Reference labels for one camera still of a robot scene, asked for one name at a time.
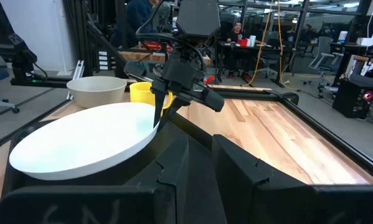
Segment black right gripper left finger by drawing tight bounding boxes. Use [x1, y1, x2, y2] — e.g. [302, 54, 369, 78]
[123, 136, 190, 224]

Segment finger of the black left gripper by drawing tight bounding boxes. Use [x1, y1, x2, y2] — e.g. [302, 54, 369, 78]
[151, 86, 167, 129]
[157, 95, 190, 131]

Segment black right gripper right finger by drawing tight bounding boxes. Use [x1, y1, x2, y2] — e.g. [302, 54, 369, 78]
[212, 134, 311, 224]

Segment beige bowl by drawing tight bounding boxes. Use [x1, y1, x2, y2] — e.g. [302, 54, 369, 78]
[66, 76, 128, 109]

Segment white round plate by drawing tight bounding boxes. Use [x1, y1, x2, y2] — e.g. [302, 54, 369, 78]
[8, 101, 159, 181]

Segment black plastic tray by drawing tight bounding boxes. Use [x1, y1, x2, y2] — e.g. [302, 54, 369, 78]
[1, 119, 229, 224]

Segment wooden workbench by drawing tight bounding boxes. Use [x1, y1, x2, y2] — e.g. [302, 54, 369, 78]
[117, 49, 212, 66]

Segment person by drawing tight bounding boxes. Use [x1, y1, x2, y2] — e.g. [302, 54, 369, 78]
[225, 21, 252, 80]
[110, 0, 162, 49]

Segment black labelled drawer unit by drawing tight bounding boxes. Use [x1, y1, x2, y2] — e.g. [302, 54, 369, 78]
[95, 48, 118, 74]

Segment black office desk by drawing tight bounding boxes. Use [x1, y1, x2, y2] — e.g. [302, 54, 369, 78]
[215, 42, 302, 88]

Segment black computer tower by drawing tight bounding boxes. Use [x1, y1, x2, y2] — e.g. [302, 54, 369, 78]
[332, 77, 373, 119]

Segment grey office chair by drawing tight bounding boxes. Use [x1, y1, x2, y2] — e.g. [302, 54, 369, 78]
[309, 36, 344, 85]

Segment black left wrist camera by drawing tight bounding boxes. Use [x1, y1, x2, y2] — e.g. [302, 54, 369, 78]
[175, 0, 222, 43]

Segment yellow hanging cable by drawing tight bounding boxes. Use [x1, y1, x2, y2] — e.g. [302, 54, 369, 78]
[276, 0, 302, 93]
[243, 0, 274, 87]

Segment black aluminium rig frame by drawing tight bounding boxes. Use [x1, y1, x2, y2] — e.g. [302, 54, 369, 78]
[0, 0, 373, 184]

